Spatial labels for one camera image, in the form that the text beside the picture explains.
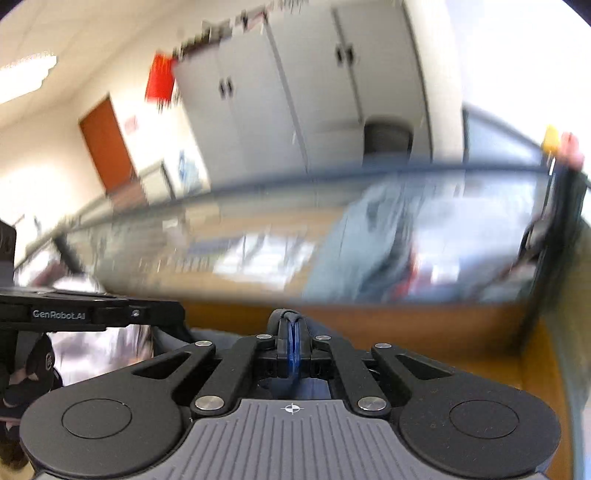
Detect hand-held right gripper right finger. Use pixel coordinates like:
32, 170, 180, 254
294, 310, 452, 414

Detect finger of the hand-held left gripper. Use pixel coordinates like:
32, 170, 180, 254
95, 299, 186, 333

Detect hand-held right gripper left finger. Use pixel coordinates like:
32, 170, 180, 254
130, 309, 294, 414

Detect dark grey pants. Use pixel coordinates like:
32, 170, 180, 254
150, 308, 335, 402

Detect person's left hand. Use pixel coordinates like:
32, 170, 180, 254
0, 333, 63, 430

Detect white shirt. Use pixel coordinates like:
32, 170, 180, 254
46, 272, 155, 386

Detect light blue cloth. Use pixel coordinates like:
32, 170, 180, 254
302, 182, 416, 303

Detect brown door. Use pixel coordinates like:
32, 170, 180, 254
78, 95, 139, 195

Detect black chair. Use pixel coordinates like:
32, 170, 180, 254
362, 119, 414, 160

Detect red flag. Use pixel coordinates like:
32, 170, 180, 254
145, 53, 178, 104

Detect ceiling light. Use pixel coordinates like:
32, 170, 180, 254
0, 55, 58, 104

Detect white storage cabinet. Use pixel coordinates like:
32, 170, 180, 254
173, 0, 465, 185

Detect yellow object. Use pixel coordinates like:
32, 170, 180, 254
540, 124, 560, 155

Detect dark partition post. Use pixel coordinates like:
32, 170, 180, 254
517, 166, 591, 324

